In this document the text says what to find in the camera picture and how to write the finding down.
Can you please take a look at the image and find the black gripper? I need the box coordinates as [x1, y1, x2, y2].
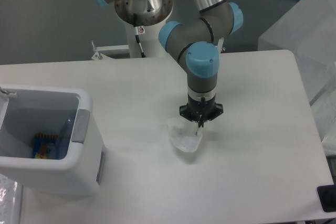
[179, 95, 224, 128]

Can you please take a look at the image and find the clear plastic water bottle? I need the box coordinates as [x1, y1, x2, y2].
[49, 114, 75, 160]

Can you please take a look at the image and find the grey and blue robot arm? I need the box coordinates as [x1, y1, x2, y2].
[96, 0, 243, 126]

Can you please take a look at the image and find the white trash can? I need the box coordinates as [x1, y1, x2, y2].
[1, 84, 105, 195]

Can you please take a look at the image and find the translucent plastic storage box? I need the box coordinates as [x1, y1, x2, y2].
[257, 0, 336, 141]

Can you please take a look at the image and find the black device at edge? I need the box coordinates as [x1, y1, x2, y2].
[317, 185, 335, 212]

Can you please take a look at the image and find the blue yellow snack packet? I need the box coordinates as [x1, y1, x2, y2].
[31, 133, 58, 159]

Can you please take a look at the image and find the clear plastic sheet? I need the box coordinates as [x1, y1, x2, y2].
[0, 174, 23, 223]

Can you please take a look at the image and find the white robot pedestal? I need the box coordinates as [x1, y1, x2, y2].
[90, 0, 226, 61]

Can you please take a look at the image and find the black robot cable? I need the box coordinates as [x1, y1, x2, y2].
[132, 13, 146, 58]

